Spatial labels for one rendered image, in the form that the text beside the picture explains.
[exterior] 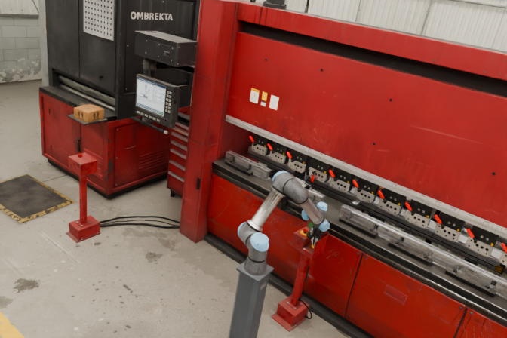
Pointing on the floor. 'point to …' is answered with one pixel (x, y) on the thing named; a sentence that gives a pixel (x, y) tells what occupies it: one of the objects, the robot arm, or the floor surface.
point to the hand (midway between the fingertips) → (313, 244)
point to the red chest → (177, 158)
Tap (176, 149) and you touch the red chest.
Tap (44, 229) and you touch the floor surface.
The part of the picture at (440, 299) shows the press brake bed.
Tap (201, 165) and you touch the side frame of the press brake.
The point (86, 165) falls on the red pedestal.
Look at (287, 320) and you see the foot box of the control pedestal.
